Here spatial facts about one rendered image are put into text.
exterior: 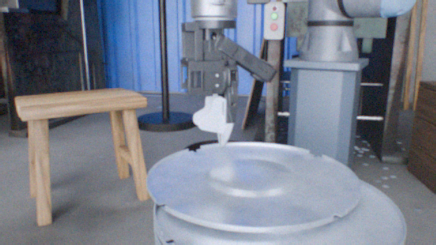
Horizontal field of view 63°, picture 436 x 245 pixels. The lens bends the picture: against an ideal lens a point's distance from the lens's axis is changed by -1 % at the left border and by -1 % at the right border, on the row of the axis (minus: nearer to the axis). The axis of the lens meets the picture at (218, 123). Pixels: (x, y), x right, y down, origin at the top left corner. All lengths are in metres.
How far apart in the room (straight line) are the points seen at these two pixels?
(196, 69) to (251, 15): 2.40
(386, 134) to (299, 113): 0.70
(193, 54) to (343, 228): 0.34
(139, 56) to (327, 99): 2.43
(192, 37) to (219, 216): 0.30
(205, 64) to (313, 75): 0.43
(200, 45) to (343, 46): 0.47
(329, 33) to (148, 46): 2.36
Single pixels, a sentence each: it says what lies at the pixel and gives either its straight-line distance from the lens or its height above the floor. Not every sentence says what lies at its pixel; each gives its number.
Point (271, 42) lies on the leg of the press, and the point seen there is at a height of 0.48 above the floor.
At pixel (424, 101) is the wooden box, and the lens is 1.46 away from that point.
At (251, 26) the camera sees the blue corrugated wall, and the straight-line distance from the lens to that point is 2.93.
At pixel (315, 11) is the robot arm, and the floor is 0.57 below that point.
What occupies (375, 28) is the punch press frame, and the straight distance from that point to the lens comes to 1.59.
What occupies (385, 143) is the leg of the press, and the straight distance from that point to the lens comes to 1.61.
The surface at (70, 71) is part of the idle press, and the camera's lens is 2.44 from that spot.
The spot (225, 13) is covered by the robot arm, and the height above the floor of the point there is 0.55.
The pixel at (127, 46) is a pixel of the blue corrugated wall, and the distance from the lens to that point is 3.23.
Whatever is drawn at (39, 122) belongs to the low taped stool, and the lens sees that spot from 1.06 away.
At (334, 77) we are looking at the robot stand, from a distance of 0.92.
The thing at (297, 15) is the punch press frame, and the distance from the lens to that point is 1.56.
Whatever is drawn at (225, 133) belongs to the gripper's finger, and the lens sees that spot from 0.60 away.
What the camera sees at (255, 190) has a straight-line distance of 0.46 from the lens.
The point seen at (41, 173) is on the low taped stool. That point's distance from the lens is 1.09.
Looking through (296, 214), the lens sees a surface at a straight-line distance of 0.42.
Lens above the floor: 0.52
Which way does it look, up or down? 14 degrees down
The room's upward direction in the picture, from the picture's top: straight up
